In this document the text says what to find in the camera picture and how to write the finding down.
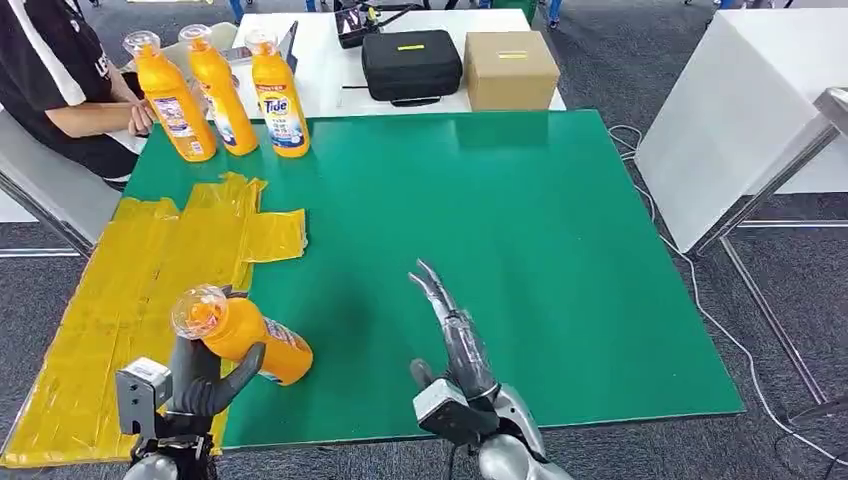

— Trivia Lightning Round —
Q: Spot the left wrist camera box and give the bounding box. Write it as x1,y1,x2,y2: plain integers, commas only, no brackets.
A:
115,357,175,439

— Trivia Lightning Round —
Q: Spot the dark standing tablet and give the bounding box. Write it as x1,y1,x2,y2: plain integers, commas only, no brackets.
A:
278,19,301,74

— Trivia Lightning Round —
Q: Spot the person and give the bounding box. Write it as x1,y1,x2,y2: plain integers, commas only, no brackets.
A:
0,0,158,190

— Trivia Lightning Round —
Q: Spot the black carrying case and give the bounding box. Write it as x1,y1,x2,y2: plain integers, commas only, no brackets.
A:
360,29,464,107

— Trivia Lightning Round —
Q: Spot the white floor cable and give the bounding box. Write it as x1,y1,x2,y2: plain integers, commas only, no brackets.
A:
608,124,848,468

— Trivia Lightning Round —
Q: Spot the green table mat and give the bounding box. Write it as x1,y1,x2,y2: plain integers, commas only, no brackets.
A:
122,109,747,450

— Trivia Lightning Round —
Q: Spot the person's right hand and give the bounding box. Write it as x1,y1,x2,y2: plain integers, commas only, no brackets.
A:
127,99,158,138

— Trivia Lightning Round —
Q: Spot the black device with cables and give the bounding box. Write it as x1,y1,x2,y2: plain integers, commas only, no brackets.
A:
333,1,425,50

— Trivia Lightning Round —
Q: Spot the brown cardboard box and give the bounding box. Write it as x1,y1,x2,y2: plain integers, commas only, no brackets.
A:
462,30,562,113

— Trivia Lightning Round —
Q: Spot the grey table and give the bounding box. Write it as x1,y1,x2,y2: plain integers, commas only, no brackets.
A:
0,105,124,260

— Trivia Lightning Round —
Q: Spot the steel table frame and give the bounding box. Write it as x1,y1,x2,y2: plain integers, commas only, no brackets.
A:
688,86,848,429

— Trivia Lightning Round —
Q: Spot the white slanted table top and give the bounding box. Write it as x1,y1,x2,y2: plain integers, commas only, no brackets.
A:
634,9,848,255

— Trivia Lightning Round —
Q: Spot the yellow plastic sheet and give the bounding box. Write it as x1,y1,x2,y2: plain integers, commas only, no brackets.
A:
0,172,309,470

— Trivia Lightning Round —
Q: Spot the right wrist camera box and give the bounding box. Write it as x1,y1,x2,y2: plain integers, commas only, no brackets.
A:
411,377,499,446

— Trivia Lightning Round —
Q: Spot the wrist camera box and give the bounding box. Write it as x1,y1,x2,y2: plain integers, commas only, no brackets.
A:
411,377,499,446
115,357,175,439

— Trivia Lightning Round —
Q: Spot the orange detergent bottle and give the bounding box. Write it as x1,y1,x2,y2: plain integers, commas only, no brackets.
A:
243,29,311,159
122,30,218,164
178,23,260,158
170,284,315,388

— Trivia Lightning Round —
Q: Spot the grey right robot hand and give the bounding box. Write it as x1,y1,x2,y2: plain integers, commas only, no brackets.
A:
407,258,501,405

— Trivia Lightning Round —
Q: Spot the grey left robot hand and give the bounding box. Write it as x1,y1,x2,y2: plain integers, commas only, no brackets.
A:
164,334,268,420

